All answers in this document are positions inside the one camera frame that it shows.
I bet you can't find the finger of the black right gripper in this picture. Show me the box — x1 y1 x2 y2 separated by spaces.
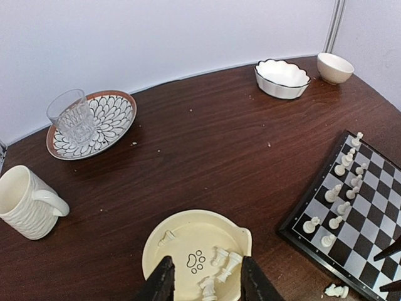
380 280 401 292
373 238 401 261

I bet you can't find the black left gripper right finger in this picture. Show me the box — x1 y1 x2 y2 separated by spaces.
241 256 284 301

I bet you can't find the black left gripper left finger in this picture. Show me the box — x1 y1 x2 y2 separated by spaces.
133 255 175 301

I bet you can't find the white knight piece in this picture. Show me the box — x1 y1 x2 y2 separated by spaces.
324 283 349 298

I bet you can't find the white rook corner piece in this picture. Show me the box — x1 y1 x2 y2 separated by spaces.
303 216 320 234

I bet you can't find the white chess piece tall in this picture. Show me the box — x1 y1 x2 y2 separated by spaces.
334 156 353 176
341 148 356 166

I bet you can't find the white chess pieces pile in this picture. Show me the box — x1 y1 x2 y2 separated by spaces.
155 229 240 300

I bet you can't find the black and white chessboard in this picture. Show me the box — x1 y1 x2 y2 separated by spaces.
278 130 400 300

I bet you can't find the cream bowl with spout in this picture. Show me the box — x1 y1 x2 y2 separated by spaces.
142 209 252 300

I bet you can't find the white textured ceramic mug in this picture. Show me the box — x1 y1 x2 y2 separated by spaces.
1 165 70 240

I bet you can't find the patterned saucer plate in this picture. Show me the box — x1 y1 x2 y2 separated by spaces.
46 90 137 161

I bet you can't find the small cream bowl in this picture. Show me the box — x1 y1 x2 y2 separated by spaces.
317 53 355 85

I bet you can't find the clear glass tumbler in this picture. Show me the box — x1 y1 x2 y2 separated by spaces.
46 88 95 146

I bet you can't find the white scalloped bowl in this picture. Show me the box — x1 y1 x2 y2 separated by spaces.
254 59 311 100

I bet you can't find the aluminium frame post right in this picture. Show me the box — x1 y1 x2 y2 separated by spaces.
323 0 347 53

